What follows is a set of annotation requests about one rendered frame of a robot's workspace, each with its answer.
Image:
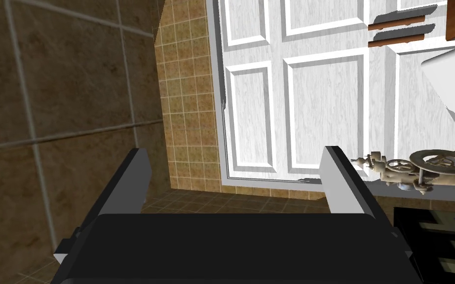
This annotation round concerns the white panelled door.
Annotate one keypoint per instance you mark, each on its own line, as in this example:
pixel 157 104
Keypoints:
pixel 322 98

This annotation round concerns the beige valve tap fixture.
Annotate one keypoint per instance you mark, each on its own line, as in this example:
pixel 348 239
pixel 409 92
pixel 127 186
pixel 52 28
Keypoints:
pixel 436 162

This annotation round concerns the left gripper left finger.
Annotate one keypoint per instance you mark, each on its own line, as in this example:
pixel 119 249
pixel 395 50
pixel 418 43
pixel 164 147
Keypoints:
pixel 130 185

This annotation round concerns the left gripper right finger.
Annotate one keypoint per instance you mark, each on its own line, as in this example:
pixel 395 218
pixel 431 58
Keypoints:
pixel 336 189

